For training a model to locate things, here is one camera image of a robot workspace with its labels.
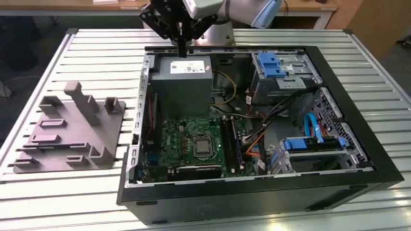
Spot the black chair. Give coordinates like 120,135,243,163
0,16,43,71

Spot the CPU socket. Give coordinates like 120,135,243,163
190,133,220,162

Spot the blue drive bay latch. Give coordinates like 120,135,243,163
258,52,290,79

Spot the wooden cabinet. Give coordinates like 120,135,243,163
327,0,411,61

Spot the grey power supply unit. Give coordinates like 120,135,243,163
150,57,215,118

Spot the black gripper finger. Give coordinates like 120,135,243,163
182,14,219,58
138,3,183,58

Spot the green motherboard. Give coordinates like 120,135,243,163
138,115,258,180

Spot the black RAM slot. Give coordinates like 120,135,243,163
220,115,234,172
227,115,240,171

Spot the silver disk bay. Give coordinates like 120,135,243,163
279,137,375,174

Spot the yellow wire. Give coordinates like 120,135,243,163
214,71,238,106

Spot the black cable bundle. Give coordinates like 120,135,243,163
262,85,319,126

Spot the wooden desk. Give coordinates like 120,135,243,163
0,0,340,29

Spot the orange wire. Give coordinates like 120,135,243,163
246,141,263,157

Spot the hard disk in blue carrier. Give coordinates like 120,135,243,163
279,136,347,152

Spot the silver drive cage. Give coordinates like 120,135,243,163
250,51,324,105

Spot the black PC case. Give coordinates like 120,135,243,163
116,45,404,226

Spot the silver CPU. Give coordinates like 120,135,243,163
191,139,214,154

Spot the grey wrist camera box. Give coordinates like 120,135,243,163
183,0,226,20

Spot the blue flat wire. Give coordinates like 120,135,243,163
303,112,326,143

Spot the black graphics card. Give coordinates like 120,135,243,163
167,163,223,181

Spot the grey parts rack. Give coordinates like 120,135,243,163
8,81,130,174

